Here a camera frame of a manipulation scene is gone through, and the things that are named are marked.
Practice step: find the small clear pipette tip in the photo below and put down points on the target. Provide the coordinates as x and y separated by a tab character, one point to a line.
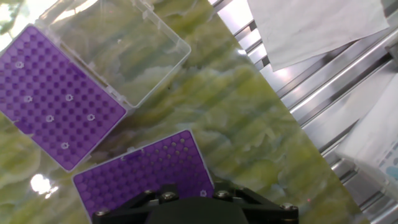
203	193
90	117
28	99
69	97
19	64
64	145
49	118

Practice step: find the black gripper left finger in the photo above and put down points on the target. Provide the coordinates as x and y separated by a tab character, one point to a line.
121	214

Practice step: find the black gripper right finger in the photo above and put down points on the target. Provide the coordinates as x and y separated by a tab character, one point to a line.
273	214

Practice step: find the white paper sheet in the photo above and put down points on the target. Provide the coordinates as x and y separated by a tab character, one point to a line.
311	28

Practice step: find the purple rack pipette tip box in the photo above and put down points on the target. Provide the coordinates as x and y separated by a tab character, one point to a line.
46	87
140	174

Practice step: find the green marble pattern mat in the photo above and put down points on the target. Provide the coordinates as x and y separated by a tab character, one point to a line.
233	124

